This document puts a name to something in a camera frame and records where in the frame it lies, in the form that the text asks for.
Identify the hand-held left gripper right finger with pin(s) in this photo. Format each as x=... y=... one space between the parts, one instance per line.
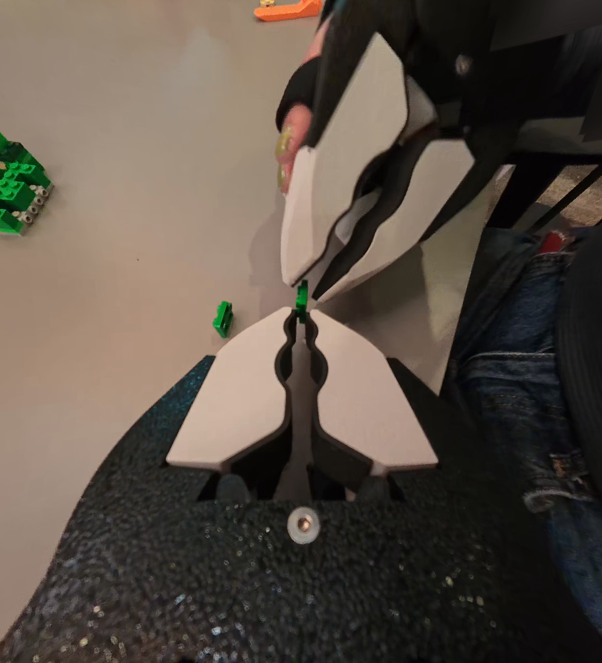
x=371 y=404

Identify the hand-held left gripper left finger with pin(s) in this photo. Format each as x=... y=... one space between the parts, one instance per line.
x=233 y=399

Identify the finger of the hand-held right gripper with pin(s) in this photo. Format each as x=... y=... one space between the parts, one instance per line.
x=430 y=197
x=332 y=171

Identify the small green brick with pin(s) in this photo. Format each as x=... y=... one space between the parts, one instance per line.
x=223 y=318

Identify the green wedge plate brick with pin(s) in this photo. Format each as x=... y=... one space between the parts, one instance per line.
x=302 y=303

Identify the grey desk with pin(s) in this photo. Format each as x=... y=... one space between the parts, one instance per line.
x=124 y=336

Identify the person's right hand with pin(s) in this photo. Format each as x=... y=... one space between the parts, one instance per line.
x=294 y=137

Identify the red tag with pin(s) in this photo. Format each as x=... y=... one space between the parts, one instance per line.
x=554 y=242

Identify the person's blue jeans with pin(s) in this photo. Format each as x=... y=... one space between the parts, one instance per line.
x=513 y=373

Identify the orange plastic tool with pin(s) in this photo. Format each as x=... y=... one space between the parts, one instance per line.
x=290 y=10

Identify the person's black sweater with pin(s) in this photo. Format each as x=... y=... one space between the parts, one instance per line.
x=601 y=336

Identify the green brick model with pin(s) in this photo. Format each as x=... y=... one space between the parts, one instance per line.
x=10 y=181

